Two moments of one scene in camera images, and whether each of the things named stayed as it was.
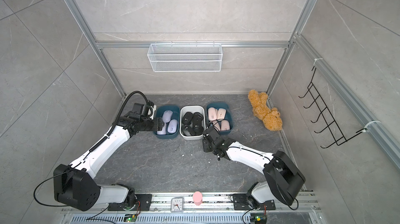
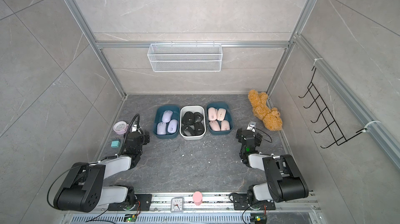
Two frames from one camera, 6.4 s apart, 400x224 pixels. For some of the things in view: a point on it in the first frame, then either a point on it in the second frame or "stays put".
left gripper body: (149, 125) → (145, 140)
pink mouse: (225, 125) stays put
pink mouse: (216, 124) stays put
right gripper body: (208, 147) → (240, 134)
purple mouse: (172, 126) stays put
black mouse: (187, 118) stays put
